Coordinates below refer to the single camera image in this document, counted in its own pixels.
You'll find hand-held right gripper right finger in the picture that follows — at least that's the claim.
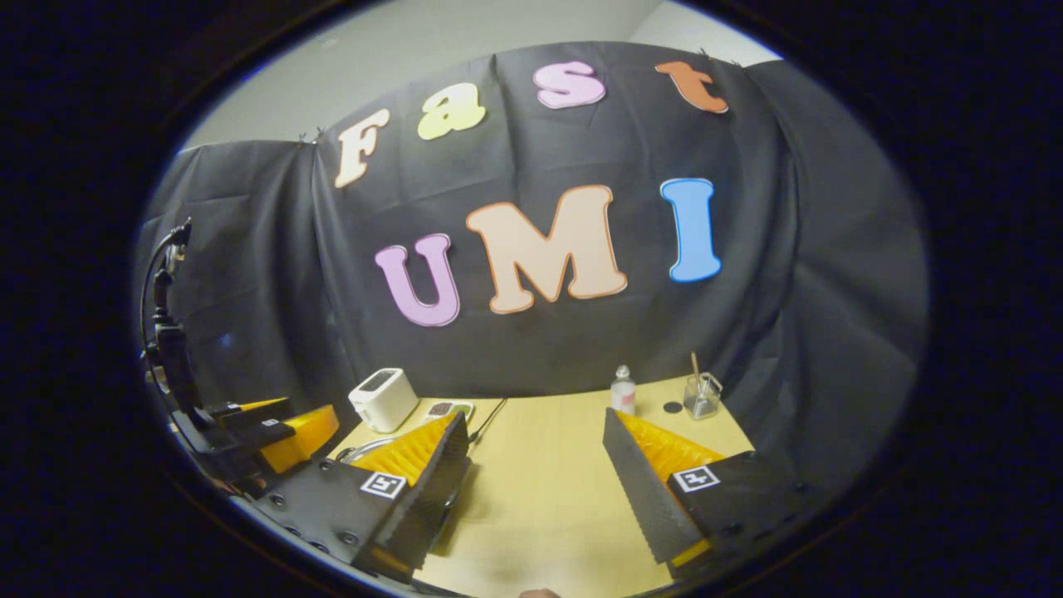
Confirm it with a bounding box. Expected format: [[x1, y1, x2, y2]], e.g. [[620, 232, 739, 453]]
[[602, 407, 823, 574]]

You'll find steel pot with black handles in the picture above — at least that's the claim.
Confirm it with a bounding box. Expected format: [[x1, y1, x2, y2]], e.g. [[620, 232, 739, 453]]
[[336, 438, 395, 464]]

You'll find white toaster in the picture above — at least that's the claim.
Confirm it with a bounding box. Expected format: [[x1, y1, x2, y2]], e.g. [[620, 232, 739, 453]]
[[348, 368, 420, 434]]

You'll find clear plastic bottle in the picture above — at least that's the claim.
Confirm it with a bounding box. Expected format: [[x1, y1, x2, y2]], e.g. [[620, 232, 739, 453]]
[[610, 365, 637, 416]]

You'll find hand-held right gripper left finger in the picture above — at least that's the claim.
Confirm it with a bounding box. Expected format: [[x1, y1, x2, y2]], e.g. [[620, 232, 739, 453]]
[[253, 411, 472, 582]]

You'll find black power cable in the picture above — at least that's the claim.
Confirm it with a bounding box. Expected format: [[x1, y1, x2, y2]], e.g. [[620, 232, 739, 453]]
[[468, 398, 507, 445]]

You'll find wire mesh holder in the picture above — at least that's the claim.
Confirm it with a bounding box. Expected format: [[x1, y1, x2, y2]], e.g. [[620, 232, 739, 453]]
[[683, 371, 723, 420]]

